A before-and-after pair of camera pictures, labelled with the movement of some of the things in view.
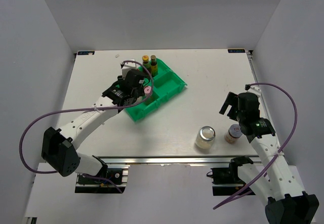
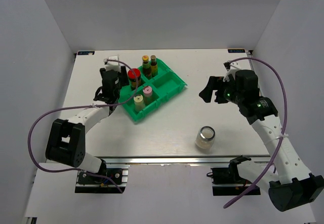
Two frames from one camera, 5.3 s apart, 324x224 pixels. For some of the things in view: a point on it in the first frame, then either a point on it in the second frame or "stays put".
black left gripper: [140, 91] -> [124, 80]
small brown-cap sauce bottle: [154, 66] stays put
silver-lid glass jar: [205, 137] stays put
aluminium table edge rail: [174, 159] stays put
